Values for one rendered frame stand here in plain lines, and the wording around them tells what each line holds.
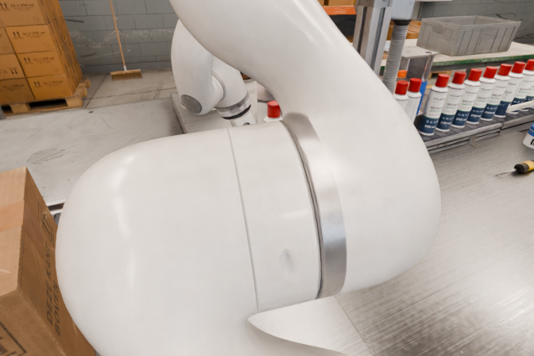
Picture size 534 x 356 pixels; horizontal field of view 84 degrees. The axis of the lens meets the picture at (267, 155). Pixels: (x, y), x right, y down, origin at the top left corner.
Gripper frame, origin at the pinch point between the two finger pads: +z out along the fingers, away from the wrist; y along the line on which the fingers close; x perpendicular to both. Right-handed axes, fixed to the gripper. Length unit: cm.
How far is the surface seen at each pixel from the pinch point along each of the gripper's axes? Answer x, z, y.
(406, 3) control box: -34.1, -27.1, -17.5
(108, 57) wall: 86, 46, 460
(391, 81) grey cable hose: -34.8, -8.6, -11.4
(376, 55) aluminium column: -27.4, -20.0, -16.6
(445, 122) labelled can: -64, 26, -2
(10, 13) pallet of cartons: 117, -49, 320
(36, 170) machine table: 61, -10, 36
